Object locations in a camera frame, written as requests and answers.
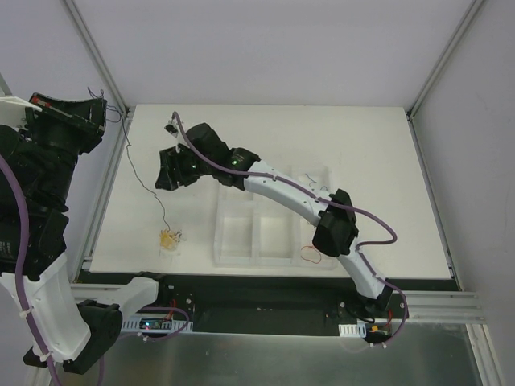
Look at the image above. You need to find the purple thin cable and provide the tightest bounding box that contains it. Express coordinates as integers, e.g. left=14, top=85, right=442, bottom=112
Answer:
left=86, top=86, right=170, bottom=228

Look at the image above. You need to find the white thin cable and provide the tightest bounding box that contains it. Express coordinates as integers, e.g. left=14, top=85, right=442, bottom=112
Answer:
left=159, top=227, right=189, bottom=253

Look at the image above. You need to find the red thin cable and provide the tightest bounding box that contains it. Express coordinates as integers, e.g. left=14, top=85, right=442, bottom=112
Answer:
left=300, top=245, right=323, bottom=265

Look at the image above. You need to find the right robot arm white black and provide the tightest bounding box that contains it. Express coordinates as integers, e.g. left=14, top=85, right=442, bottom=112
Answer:
left=154, top=121, right=393, bottom=318

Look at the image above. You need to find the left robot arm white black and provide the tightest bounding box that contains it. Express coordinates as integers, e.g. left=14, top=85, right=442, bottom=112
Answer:
left=1, top=93, right=171, bottom=375

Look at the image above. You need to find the white six-compartment tray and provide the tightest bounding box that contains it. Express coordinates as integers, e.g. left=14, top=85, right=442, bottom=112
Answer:
left=213, top=186, right=337, bottom=271

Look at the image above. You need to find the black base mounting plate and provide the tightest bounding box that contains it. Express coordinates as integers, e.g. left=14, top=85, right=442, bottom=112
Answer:
left=78, top=269, right=462, bottom=335

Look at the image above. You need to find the left aluminium corner post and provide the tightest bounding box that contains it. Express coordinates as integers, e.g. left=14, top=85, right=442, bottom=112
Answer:
left=60, top=0, right=131, bottom=113

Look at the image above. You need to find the aluminium corner post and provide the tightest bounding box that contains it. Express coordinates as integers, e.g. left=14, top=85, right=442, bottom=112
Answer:
left=405, top=0, right=488, bottom=121
left=60, top=0, right=131, bottom=113

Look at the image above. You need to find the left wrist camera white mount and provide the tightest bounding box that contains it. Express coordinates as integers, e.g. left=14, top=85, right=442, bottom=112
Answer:
left=0, top=96, right=43, bottom=129

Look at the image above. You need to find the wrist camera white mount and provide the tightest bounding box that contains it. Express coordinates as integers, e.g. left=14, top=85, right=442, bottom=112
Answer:
left=0, top=96, right=43, bottom=129
left=164, top=117, right=180, bottom=138

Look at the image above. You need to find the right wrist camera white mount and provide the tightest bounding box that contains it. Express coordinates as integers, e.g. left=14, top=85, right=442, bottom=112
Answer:
left=164, top=117, right=180, bottom=138

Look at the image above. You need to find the left white cable duct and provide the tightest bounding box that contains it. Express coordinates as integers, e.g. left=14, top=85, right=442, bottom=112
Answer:
left=121, top=316, right=193, bottom=334

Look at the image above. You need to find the white cable duct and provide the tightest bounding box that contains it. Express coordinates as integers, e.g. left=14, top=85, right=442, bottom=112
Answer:
left=338, top=322, right=367, bottom=339
left=121, top=316, right=193, bottom=334

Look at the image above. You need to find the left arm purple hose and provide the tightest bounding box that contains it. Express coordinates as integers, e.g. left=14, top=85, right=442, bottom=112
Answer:
left=0, top=154, right=61, bottom=386

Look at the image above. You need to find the right white cable duct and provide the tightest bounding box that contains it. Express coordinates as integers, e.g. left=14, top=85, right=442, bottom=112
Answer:
left=338, top=322, right=367, bottom=339

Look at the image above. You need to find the right aluminium corner post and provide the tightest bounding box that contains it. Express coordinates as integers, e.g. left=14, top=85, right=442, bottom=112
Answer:
left=405, top=0, right=488, bottom=121

